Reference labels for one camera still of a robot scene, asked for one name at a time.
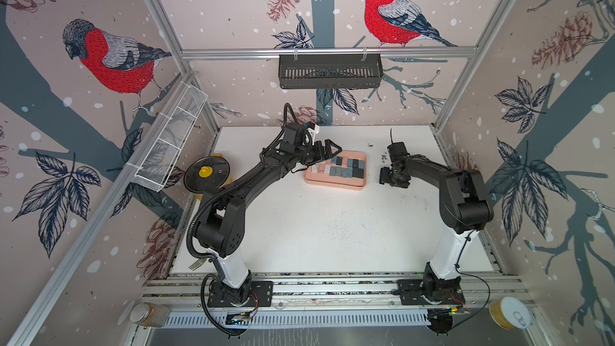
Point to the pink plastic storage tray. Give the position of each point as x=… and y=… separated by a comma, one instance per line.
x=336, y=181

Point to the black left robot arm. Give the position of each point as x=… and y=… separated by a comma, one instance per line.
x=216, y=231

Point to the glass jar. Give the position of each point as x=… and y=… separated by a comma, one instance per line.
x=150, y=315

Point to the yellow tape roll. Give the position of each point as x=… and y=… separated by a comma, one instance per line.
x=510, y=314

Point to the yellow electric cooking pot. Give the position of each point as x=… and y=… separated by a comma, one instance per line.
x=207, y=174

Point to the black hanging wire basket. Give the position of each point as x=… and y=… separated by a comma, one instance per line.
x=330, y=71

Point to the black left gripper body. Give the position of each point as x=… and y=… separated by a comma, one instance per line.
x=308, y=154

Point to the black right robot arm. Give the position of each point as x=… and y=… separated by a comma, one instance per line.
x=463, y=207

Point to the white wire mesh shelf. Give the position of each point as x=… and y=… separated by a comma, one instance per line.
x=154, y=170

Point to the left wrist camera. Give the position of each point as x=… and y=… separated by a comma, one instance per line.
x=309, y=132

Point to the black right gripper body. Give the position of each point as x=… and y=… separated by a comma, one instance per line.
x=390, y=176

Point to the green handled fork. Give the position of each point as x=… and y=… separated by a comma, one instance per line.
x=197, y=264

